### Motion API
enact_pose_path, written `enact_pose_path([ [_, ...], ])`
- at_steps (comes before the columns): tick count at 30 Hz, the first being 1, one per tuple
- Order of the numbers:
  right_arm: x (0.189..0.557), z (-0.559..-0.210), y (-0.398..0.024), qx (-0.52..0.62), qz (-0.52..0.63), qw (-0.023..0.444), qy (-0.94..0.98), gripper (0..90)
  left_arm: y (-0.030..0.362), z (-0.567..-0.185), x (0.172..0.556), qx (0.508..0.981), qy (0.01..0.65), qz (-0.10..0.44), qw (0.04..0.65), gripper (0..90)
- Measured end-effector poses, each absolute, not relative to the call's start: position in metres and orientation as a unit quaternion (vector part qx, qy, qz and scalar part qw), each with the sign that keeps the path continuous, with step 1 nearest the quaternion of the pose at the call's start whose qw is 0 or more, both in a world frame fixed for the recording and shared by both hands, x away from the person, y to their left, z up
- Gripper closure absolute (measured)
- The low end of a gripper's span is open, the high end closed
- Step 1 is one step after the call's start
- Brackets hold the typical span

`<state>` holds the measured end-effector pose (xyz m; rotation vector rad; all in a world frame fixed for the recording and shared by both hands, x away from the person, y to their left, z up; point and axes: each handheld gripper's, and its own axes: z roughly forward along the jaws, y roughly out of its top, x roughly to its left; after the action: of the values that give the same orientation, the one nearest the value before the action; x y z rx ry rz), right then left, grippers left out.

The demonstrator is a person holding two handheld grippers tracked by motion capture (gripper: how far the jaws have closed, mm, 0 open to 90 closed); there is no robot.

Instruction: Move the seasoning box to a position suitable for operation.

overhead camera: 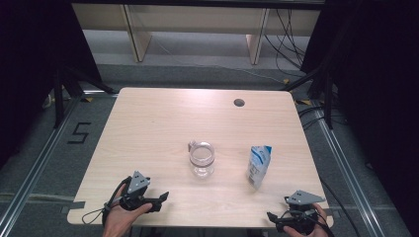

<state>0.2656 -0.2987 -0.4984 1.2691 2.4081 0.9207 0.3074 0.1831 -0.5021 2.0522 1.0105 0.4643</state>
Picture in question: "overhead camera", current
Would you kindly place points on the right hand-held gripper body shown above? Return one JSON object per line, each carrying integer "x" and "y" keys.
{"x": 303, "y": 197}

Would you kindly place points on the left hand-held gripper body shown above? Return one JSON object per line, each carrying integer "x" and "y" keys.
{"x": 138, "y": 182}

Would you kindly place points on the clear glass jar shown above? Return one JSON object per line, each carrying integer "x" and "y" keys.
{"x": 201, "y": 169}

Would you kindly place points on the white and blue pouch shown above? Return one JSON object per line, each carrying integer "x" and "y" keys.
{"x": 258, "y": 168}

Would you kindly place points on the clear jar lid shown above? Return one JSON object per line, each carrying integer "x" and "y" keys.
{"x": 201, "y": 154}

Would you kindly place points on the person's right hand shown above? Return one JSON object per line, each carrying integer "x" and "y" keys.
{"x": 321, "y": 210}

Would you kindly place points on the person's left hand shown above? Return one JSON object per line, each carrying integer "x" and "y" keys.
{"x": 118, "y": 222}

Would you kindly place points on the grey tape strip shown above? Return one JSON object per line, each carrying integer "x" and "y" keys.
{"x": 74, "y": 206}

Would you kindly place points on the black tape floor mark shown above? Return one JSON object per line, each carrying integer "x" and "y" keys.
{"x": 79, "y": 133}

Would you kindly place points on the black metal stand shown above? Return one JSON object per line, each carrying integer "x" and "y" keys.
{"x": 59, "y": 98}
{"x": 327, "y": 98}

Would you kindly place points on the black curtain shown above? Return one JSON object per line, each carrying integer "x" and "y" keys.
{"x": 378, "y": 82}
{"x": 29, "y": 65}

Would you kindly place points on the pale wooden desk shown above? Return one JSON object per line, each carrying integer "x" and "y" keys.
{"x": 197, "y": 19}

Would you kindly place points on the metal floor rail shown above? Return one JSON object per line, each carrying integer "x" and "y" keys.
{"x": 346, "y": 171}
{"x": 36, "y": 161}

